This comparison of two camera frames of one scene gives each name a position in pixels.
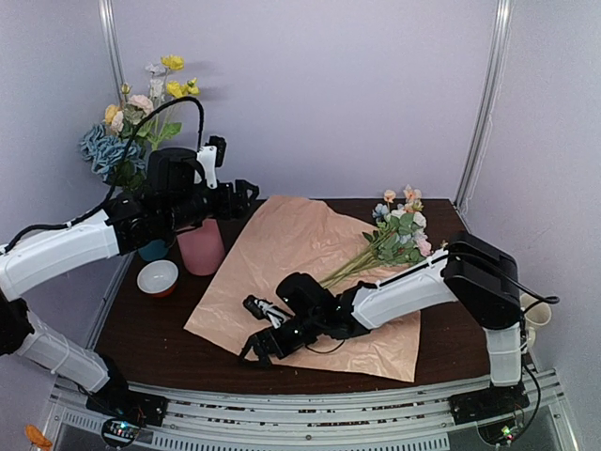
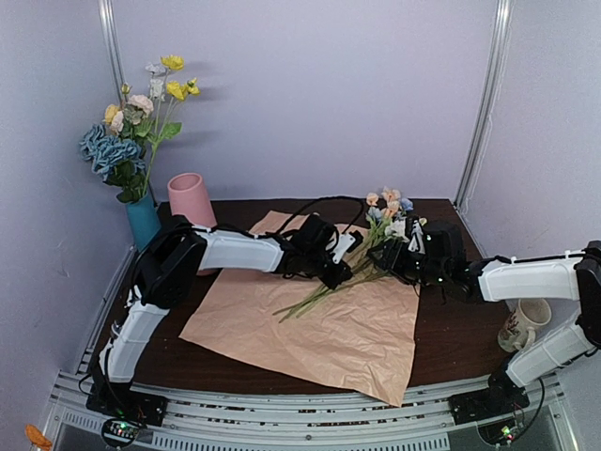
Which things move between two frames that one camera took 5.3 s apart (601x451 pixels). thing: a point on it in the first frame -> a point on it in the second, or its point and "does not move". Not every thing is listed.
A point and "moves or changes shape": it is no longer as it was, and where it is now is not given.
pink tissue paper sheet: [303, 234] moves or changes shape
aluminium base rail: [73, 423] does not move
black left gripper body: [222, 209] -> [314, 269]
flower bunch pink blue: [400, 239] moves or changes shape
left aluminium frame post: [111, 32] does not move
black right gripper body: [274, 340] -> [392, 256]
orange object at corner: [35, 436] does not move
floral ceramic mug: [536, 316] does not move
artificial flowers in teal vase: [119, 150] does not move
